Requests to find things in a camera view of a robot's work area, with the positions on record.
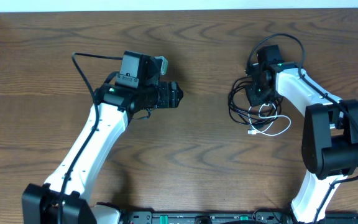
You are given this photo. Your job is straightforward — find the black usb cable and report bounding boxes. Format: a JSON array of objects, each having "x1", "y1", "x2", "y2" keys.
[{"x1": 227, "y1": 76, "x2": 284, "y2": 130}]

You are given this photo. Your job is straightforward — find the white usb cable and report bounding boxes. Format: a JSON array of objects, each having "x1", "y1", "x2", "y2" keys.
[{"x1": 247, "y1": 102, "x2": 292, "y2": 137}]

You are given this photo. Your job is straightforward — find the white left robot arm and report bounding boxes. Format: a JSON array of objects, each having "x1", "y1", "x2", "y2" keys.
[{"x1": 22, "y1": 82, "x2": 183, "y2": 223}]

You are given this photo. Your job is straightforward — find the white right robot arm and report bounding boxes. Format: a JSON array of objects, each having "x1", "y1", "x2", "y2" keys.
[{"x1": 246, "y1": 59, "x2": 358, "y2": 223}]

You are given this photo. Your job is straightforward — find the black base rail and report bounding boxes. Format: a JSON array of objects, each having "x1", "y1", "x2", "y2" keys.
[{"x1": 116, "y1": 208, "x2": 358, "y2": 224}]

